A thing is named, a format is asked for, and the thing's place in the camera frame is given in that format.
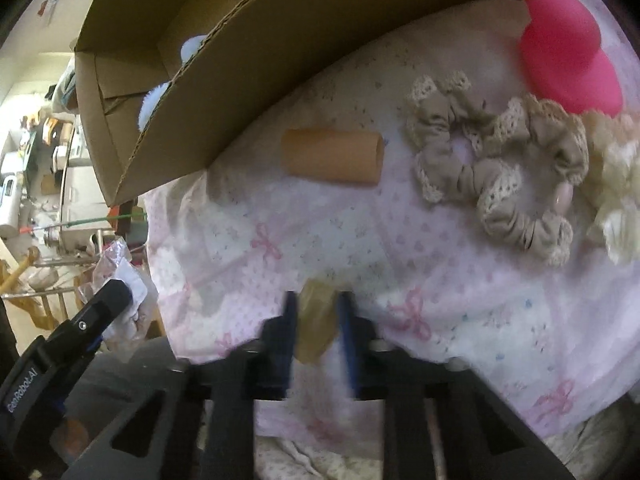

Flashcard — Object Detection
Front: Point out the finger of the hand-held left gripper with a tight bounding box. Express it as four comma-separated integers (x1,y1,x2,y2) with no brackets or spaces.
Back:
48,279,135,361

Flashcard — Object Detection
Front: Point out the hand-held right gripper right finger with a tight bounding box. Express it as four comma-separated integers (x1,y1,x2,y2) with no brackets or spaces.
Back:
337,291,576,480

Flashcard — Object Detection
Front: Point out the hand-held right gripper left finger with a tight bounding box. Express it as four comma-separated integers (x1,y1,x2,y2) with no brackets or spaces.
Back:
59,290,300,480

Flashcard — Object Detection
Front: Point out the yellow translucent soft piece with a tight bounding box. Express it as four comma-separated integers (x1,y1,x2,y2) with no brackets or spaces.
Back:
296,280,339,364

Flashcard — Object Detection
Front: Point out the cardboard box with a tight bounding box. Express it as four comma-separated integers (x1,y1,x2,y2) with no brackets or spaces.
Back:
73,0,545,207

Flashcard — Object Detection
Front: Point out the crumpled clear plastic bag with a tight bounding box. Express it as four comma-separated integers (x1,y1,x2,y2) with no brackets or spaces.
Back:
75,239,160,361

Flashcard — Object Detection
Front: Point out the pink bow printed blanket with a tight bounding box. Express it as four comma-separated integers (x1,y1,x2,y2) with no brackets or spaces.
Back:
141,0,640,480

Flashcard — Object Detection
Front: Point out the wooden chair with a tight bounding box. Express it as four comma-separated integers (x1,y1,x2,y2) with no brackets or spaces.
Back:
0,246,61,331

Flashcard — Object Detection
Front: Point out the cluttered white shelf unit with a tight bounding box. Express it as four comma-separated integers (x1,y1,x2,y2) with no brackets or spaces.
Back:
0,55,146,261

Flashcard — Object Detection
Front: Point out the brown cardboard tube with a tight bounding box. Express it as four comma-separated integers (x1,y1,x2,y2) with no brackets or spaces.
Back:
280,128,386,187

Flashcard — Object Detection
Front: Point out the beige lace scrunchie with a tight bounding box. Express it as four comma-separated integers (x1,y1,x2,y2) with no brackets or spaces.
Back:
403,71,589,267

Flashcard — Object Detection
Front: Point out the blue white plush toy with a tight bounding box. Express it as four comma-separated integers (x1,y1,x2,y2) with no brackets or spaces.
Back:
136,35,209,131

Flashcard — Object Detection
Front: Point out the cream lace scrunchie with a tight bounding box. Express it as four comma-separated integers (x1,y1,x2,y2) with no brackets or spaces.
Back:
579,110,640,266

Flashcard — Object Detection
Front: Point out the pink rubber duck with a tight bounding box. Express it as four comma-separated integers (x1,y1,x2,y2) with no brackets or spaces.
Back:
518,0,625,116

